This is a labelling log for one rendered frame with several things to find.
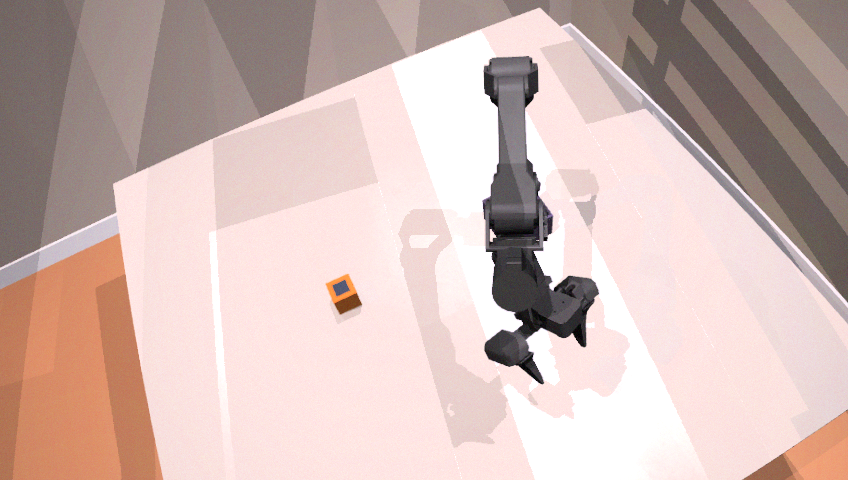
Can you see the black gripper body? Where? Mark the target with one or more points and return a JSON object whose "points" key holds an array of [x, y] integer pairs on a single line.
{"points": [[509, 348]]}

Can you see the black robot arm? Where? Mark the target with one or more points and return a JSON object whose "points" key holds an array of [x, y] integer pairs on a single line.
{"points": [[513, 209]]}

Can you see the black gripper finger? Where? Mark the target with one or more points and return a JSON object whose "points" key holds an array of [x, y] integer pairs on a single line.
{"points": [[580, 332], [528, 365]]}

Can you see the orange block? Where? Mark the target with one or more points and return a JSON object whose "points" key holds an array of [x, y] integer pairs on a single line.
{"points": [[343, 294]]}

